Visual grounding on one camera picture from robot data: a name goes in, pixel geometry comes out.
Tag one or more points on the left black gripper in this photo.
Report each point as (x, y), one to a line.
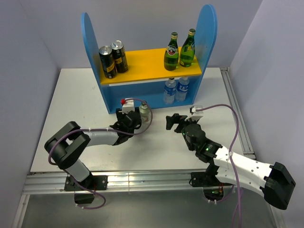
(119, 116)

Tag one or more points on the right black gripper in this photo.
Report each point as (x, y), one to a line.
(176, 118)

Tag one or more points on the clear Chang bottle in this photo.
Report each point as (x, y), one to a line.
(145, 112)

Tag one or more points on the water bottle blue label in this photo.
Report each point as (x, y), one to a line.
(182, 89)
(169, 91)

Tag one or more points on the green Perrier bottle red label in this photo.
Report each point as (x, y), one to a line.
(171, 56)

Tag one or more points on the green Perrier bottle yellow label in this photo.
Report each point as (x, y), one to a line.
(187, 52)

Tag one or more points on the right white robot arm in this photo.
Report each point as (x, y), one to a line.
(271, 181)

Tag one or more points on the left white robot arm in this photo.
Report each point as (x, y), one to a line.
(66, 146)

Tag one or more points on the blue and yellow shelf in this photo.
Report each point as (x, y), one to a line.
(145, 78)

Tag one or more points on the front black gold can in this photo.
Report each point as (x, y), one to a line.
(107, 61)

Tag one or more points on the black gold can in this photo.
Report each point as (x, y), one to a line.
(107, 61)
(119, 56)

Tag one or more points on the rear black gold can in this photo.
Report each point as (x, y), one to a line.
(119, 56)

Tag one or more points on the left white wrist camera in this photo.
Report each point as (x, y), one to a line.
(127, 105)

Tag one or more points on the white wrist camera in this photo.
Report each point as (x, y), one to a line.
(127, 105)
(195, 113)

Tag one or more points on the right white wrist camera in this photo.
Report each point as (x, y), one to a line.
(195, 113)

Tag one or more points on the aluminium side rail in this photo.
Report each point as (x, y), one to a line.
(243, 136)

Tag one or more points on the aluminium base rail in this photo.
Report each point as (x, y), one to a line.
(118, 181)

